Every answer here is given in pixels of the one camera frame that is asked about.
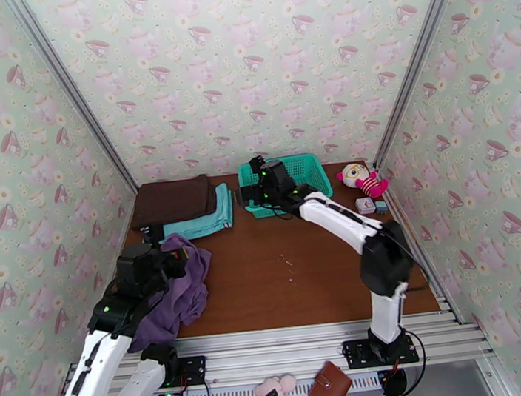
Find purple towel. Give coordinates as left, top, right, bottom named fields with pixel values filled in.
left=115, top=230, right=222, bottom=354

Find teal folded trousers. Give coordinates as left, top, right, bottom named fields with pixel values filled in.
left=155, top=182, right=238, bottom=244

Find brown folded trousers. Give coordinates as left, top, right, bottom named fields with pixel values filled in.
left=126, top=172, right=220, bottom=233

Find teal plastic basket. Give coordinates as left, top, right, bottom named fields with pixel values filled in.
left=236, top=150, right=336, bottom=221

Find pink striped plush doll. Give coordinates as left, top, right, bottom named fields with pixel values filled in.
left=335, top=159, right=391, bottom=203

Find small white box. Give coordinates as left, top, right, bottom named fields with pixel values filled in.
left=354, top=195, right=378, bottom=216

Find brown leather wallet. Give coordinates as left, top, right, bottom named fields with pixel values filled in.
left=304, top=358, right=355, bottom=396

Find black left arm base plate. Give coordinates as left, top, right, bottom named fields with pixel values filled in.
left=165, top=354, right=210, bottom=392

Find aluminium frame rail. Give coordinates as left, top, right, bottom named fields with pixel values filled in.
left=55, top=304, right=497, bottom=396

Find pink plush keychain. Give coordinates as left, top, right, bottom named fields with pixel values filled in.
left=252, top=373, right=298, bottom=396

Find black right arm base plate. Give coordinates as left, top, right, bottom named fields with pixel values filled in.
left=341, top=332, right=421, bottom=372

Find aluminium corner post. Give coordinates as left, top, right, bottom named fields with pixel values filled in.
left=4, top=0, right=140, bottom=207
left=356, top=0, right=492, bottom=170

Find black right base cable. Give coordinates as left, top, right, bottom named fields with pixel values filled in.
left=392, top=335, right=437, bottom=396

